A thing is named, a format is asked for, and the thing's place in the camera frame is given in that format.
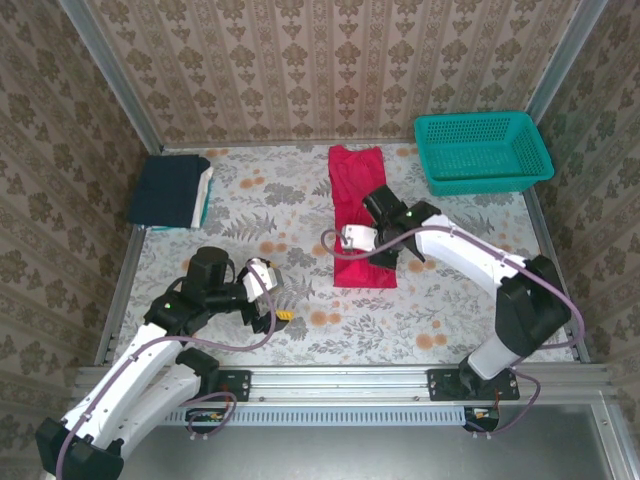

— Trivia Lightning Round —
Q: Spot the red t-shirt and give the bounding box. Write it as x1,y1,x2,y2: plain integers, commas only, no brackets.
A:
327,144,399,290

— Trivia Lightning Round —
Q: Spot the floral patterned tablecloth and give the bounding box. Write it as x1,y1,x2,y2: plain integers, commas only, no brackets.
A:
112,144,574,366

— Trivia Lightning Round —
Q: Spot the white folded t-shirt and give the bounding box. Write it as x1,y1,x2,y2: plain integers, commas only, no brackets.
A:
191,167,215,226

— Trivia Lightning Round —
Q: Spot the navy folded t-shirt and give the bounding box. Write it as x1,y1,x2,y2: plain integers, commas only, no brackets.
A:
127,154,211,230

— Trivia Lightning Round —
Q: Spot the teal plastic basket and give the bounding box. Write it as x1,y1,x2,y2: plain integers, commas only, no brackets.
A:
413,110,556,197

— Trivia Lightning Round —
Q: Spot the grey metal sheet panel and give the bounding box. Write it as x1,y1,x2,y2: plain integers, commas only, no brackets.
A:
119,424,621,480

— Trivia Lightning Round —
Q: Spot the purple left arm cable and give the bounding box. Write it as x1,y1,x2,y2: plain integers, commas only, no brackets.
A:
54,264,279,480

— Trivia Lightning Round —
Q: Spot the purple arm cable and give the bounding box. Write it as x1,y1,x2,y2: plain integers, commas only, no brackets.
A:
54,264,279,480
321,225,585,436

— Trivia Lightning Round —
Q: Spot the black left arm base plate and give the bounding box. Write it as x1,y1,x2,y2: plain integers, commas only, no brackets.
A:
215,368,252,403

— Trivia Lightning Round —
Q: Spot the wide aluminium base rail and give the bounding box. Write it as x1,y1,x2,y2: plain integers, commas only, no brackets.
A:
74,365,614,405

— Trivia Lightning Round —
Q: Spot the white slotted cable duct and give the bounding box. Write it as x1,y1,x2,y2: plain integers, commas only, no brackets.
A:
164,404,474,427

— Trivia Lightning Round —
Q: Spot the small wired connector board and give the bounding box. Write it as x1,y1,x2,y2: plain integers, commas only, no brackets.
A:
185,407,226,434
463,405,501,432

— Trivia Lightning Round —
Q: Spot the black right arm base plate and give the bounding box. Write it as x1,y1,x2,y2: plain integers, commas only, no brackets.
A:
427,368,520,403

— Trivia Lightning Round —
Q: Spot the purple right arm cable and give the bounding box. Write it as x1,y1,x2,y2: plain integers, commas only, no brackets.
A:
321,225,585,436

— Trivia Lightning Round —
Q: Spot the slanted aluminium frame post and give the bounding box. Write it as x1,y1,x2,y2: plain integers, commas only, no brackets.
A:
57,0,164,154
527,0,609,124

